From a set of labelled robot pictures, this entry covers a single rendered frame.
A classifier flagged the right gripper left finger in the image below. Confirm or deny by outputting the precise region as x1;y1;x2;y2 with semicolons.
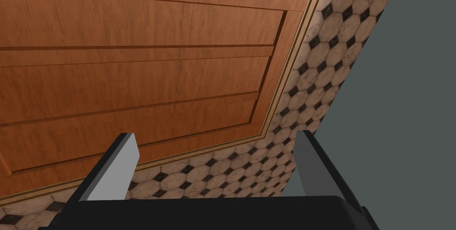
67;132;140;202

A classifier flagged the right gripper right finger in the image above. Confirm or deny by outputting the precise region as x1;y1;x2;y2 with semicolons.
293;130;364;207

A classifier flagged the brown wooden panelled door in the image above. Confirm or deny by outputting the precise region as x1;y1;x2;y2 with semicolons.
0;0;316;199

